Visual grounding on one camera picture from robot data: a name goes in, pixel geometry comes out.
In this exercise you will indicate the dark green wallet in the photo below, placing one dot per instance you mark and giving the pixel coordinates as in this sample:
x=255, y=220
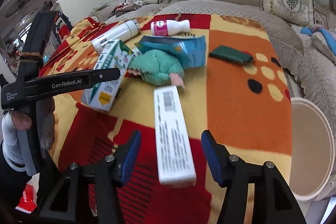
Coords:
x=232, y=55

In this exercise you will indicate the white cabinet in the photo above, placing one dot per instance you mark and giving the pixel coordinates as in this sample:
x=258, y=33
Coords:
x=86, y=1

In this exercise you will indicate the colourful striped cloth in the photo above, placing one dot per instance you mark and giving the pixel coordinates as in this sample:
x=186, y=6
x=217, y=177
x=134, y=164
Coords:
x=323, y=39

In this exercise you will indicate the green plush toy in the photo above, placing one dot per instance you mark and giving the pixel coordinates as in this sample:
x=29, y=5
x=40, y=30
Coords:
x=158, y=68

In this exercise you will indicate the white thermos bottle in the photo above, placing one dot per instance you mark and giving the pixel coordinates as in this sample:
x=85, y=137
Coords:
x=123, y=32

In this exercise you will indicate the orange red patterned blanket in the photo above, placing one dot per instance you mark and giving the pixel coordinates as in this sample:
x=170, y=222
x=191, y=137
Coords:
x=247, y=109

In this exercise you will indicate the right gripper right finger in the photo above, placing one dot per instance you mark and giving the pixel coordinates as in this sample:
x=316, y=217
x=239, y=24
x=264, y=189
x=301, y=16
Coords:
x=217, y=158

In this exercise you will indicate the white gloved left hand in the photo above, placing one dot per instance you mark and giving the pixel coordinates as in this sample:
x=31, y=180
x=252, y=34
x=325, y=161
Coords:
x=16, y=121

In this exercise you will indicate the white pink yogurt bottle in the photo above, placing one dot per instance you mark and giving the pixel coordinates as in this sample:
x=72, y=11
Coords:
x=169, y=27

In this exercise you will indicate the long white barcode box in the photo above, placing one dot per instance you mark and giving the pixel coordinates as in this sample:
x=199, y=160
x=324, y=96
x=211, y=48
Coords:
x=174, y=157

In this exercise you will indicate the pile of clothes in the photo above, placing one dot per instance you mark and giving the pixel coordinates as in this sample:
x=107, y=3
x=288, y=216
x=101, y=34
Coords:
x=125, y=8

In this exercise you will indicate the white green milk carton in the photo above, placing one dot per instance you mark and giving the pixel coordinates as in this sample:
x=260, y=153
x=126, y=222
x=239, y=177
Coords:
x=110, y=68

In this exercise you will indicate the beige round trash bin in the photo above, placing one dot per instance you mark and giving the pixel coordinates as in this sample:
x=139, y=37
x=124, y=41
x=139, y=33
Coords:
x=313, y=150

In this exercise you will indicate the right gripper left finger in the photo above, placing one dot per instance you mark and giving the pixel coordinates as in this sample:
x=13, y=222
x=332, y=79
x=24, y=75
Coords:
x=126, y=156

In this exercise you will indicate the grey tufted sofa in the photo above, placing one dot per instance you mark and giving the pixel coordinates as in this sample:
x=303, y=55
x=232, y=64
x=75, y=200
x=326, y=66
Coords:
x=313, y=71

